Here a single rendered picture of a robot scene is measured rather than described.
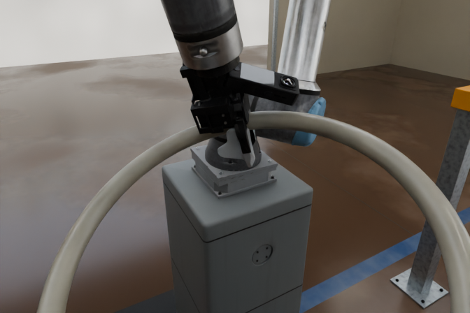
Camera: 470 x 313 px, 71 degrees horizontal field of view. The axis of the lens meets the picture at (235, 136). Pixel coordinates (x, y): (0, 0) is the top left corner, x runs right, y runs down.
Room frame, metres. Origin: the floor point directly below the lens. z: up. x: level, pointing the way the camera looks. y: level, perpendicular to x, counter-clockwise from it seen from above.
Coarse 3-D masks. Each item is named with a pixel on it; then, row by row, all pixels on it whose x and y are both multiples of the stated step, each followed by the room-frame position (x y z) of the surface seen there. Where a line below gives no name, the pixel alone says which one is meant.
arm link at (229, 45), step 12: (228, 36) 0.44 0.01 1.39; (240, 36) 0.47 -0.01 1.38; (180, 48) 0.45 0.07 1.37; (192, 48) 0.44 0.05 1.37; (204, 48) 0.43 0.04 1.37; (216, 48) 0.44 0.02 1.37; (228, 48) 0.44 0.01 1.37; (240, 48) 0.46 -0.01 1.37; (192, 60) 0.44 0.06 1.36; (204, 60) 0.44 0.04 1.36; (216, 60) 0.44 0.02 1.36; (228, 60) 0.45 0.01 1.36
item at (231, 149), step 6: (228, 132) 0.50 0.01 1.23; (234, 132) 0.50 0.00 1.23; (228, 138) 0.50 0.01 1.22; (234, 138) 0.50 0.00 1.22; (228, 144) 0.50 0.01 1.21; (234, 144) 0.50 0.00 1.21; (222, 150) 0.50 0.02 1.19; (228, 150) 0.50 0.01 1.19; (234, 150) 0.50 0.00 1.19; (240, 150) 0.50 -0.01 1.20; (252, 150) 0.51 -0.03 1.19; (222, 156) 0.51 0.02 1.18; (228, 156) 0.51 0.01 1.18; (234, 156) 0.51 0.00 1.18; (240, 156) 0.50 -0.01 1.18; (246, 156) 0.50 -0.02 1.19; (252, 156) 0.50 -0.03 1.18; (246, 162) 0.50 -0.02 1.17; (252, 162) 0.51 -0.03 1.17
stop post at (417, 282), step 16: (464, 96) 1.27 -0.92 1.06; (464, 112) 1.27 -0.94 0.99; (464, 128) 1.26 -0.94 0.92; (448, 144) 1.30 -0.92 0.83; (464, 144) 1.24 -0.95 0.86; (448, 160) 1.28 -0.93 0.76; (464, 160) 1.24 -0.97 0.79; (448, 176) 1.26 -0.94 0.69; (464, 176) 1.26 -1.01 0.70; (448, 192) 1.25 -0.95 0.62; (432, 240) 1.25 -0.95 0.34; (416, 256) 1.30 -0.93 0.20; (432, 256) 1.23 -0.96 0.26; (416, 272) 1.28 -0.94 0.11; (432, 272) 1.26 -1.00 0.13; (400, 288) 1.27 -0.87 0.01; (416, 288) 1.26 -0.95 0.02; (432, 288) 1.27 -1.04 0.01
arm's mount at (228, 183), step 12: (192, 156) 1.04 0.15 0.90; (204, 156) 0.99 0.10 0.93; (264, 156) 1.01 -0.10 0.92; (192, 168) 1.04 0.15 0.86; (204, 168) 0.95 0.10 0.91; (216, 168) 0.92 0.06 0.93; (252, 168) 0.93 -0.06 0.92; (264, 168) 0.94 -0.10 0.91; (204, 180) 0.95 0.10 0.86; (216, 180) 0.88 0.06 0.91; (228, 180) 0.88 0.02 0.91; (240, 180) 0.90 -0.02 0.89; (252, 180) 0.92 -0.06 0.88; (264, 180) 0.95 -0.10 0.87; (276, 180) 0.97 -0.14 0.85; (216, 192) 0.88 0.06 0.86; (228, 192) 0.88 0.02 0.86
